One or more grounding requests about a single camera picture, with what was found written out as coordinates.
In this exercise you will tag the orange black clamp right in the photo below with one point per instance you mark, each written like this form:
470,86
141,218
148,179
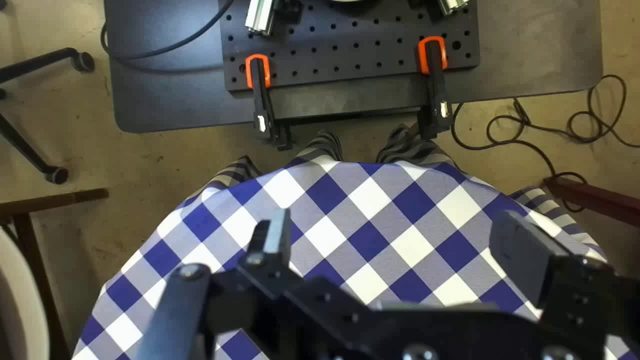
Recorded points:
433,65

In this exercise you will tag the wooden chair with cushion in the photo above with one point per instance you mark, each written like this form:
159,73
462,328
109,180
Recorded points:
49,278

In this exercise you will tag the orange black clamp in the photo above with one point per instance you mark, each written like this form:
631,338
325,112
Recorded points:
433,65
258,80

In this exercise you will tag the blue white checkered tablecloth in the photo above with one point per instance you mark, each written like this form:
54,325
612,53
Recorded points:
407,227

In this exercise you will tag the dark robot base table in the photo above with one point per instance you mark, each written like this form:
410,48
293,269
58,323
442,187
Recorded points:
168,70

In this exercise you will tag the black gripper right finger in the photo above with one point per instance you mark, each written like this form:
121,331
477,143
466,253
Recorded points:
525,253

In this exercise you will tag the red wooden chair edge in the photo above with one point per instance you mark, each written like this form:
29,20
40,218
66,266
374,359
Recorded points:
606,202

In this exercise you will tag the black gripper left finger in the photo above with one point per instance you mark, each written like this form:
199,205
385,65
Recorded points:
268,251

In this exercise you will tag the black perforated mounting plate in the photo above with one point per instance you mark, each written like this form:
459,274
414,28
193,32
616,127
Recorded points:
332,43

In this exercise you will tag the orange black clamp left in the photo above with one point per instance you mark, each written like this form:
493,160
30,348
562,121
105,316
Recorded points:
258,80

